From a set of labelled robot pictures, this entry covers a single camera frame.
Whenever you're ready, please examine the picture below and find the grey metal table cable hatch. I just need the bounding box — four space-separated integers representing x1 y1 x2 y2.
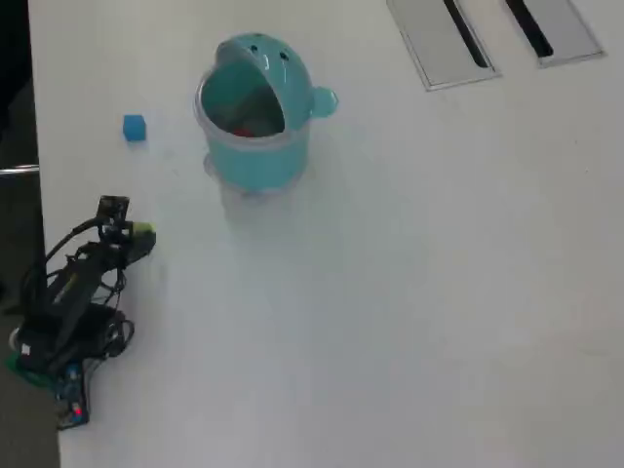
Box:
386 0 503 93
504 0 608 68

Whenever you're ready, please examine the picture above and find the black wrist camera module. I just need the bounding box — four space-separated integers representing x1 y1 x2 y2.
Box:
97 195 132 219

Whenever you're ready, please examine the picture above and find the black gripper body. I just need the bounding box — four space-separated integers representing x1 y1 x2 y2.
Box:
77 218 130 268

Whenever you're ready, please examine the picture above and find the blue cube block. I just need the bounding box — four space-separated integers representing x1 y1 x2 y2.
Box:
122 113 148 143

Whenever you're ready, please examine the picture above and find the thin black wire bundle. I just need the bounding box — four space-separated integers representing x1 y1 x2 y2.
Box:
90 270 137 362

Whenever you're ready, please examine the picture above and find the teal whale-shaped bin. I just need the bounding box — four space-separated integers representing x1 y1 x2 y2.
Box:
193 32 340 205

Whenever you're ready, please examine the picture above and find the green base clamp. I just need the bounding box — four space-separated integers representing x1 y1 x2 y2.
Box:
5 350 55 386

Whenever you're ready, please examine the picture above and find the white cable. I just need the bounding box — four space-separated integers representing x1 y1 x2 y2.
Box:
9 326 31 353

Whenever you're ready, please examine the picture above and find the thick black camera cable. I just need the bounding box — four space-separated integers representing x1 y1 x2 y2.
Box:
44 216 106 277

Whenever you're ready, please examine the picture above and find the blue controller circuit board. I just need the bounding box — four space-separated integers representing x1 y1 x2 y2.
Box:
53 360 92 430

